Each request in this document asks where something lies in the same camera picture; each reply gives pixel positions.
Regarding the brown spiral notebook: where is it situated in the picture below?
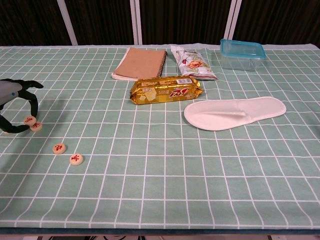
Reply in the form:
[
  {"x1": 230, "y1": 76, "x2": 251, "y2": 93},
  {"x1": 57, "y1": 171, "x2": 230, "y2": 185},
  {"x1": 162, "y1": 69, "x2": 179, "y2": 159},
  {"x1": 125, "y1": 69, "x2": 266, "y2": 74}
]
[{"x1": 111, "y1": 46, "x2": 168, "y2": 82}]

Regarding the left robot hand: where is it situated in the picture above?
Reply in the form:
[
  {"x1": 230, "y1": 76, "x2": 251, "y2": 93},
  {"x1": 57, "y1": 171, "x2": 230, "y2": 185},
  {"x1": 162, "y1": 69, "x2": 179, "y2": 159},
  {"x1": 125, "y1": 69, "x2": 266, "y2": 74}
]
[{"x1": 0, "y1": 78, "x2": 44, "y2": 134}]

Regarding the white snack bag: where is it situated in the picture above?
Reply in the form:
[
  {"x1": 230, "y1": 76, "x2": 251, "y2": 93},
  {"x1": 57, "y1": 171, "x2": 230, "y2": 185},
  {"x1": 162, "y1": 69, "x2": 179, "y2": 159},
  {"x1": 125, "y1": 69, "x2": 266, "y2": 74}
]
[{"x1": 170, "y1": 44, "x2": 218, "y2": 81}]

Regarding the white disposable slipper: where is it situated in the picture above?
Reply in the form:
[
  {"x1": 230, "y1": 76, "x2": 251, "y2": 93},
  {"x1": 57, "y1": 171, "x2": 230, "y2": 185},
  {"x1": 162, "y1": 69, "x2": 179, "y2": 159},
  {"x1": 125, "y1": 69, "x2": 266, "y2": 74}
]
[{"x1": 183, "y1": 96, "x2": 287, "y2": 132}]

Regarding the clear container teal lid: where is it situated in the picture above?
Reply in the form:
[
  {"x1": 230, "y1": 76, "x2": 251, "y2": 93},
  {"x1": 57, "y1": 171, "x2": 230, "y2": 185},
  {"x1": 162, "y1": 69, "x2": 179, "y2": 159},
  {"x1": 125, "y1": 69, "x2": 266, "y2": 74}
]
[{"x1": 219, "y1": 38, "x2": 266, "y2": 72}]

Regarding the green grid cutting mat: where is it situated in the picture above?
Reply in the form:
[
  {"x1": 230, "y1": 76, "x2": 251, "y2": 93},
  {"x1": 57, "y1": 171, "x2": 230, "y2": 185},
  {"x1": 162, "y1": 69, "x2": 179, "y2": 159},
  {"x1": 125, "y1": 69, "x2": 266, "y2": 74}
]
[{"x1": 0, "y1": 44, "x2": 320, "y2": 230}]

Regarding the white partition post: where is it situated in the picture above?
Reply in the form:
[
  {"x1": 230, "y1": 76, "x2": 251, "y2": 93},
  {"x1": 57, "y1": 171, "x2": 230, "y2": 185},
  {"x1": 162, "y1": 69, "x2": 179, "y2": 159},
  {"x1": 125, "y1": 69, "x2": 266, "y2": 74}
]
[
  {"x1": 56, "y1": 0, "x2": 79, "y2": 46},
  {"x1": 223, "y1": 0, "x2": 243, "y2": 45},
  {"x1": 129, "y1": 0, "x2": 143, "y2": 46}
]

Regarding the gold biscuit package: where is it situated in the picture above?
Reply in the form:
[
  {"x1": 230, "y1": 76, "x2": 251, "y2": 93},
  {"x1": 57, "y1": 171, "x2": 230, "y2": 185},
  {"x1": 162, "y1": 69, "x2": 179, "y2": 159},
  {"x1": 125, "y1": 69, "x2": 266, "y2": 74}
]
[{"x1": 129, "y1": 76, "x2": 205, "y2": 106}]

